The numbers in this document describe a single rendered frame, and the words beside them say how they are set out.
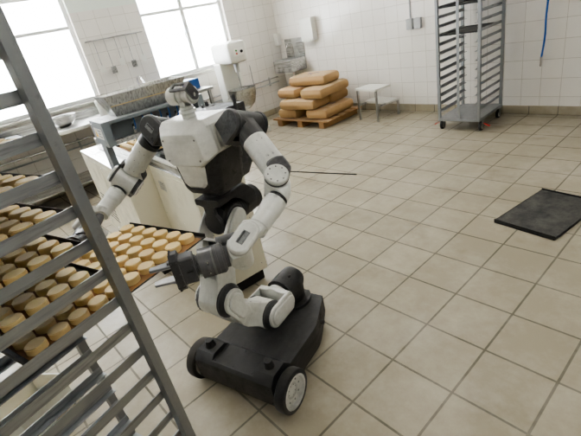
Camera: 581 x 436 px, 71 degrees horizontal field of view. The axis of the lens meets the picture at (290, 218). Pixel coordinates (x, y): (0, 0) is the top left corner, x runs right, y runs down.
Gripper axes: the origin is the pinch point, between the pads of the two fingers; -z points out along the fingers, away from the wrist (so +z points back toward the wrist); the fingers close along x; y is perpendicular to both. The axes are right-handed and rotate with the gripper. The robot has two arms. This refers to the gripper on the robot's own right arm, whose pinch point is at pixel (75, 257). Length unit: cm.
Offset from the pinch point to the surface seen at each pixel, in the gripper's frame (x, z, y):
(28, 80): 58, -40, 23
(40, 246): 19.8, -33.3, 7.2
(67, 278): 10.0, -35.1, 10.4
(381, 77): -43, 450, 318
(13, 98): 55, -40, 19
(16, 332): 10, -54, 5
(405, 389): -95, -18, 108
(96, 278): 10.0, -40.2, 18.8
